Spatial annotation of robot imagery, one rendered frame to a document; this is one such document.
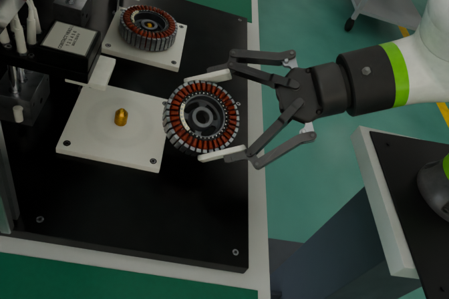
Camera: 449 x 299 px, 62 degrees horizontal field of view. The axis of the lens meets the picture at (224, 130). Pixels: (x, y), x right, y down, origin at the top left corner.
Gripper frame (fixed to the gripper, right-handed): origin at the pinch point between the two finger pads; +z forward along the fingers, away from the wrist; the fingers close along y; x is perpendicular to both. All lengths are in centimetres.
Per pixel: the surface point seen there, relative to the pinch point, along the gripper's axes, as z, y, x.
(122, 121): 13.0, 2.5, -0.5
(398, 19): -119, 99, -213
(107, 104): 15.8, 6.5, -2.1
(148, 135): 9.8, -0.1, -2.5
